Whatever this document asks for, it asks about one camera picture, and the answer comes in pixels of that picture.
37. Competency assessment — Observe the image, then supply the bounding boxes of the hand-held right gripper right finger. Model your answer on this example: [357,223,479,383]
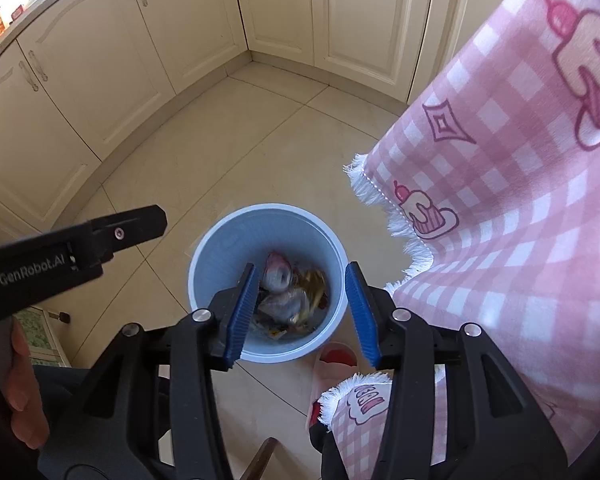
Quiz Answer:
[345,261,567,480]

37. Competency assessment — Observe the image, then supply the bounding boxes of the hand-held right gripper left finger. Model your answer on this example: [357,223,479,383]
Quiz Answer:
[37,262,261,480]

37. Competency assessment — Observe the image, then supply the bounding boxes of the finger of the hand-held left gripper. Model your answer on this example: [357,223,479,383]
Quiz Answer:
[91,205,168,264]

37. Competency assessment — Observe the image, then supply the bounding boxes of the clear plastic candy bag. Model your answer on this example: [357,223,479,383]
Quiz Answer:
[257,287,312,327]

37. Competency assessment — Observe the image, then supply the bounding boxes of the gold foil wrapper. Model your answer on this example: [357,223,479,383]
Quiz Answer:
[300,267,329,312]

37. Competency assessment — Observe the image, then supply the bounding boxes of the red checkered snack wrapper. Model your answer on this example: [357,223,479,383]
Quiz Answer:
[262,252,296,293]

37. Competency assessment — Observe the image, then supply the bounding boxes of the light blue trash bin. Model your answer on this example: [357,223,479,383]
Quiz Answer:
[187,203,350,365]

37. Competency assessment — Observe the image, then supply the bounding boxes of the person's left hand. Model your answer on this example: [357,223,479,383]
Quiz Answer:
[7,317,52,453]

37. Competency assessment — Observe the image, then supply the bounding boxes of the green patterned mat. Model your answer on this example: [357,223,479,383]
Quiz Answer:
[12,306,73,368]

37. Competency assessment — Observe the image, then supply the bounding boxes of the pink and red slipper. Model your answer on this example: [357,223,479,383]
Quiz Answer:
[305,341,360,428]

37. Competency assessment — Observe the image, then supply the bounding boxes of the brown wooden chair leg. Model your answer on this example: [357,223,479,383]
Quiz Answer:
[242,437,279,480]

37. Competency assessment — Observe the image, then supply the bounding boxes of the cream kitchen base cabinets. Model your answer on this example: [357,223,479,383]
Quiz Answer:
[0,0,531,221]

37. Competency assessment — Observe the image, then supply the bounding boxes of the pink checkered tablecloth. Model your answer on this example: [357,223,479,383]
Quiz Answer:
[317,0,600,471]

